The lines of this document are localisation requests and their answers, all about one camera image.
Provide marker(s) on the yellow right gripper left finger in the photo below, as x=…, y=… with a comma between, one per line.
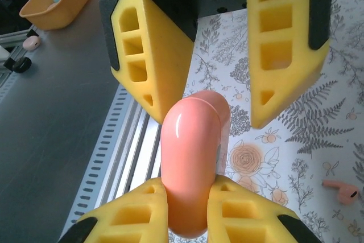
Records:
x=128, y=220

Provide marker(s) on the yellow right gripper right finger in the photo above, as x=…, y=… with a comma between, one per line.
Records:
x=250, y=220

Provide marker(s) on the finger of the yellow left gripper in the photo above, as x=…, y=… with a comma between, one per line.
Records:
x=290, y=89
x=167, y=63

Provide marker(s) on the pink earbud charging case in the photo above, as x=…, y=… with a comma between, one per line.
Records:
x=187, y=154

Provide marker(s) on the floral patterned table cover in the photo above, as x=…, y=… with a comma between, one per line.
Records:
x=312, y=154

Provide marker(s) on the orange plastic bin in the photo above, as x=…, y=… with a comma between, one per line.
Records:
x=71, y=4

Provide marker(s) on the grey metal plate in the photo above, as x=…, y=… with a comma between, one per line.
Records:
x=42, y=140

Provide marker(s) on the small black object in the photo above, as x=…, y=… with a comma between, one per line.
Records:
x=21, y=65

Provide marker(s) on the aluminium mounting rail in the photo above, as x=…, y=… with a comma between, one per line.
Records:
x=139, y=146

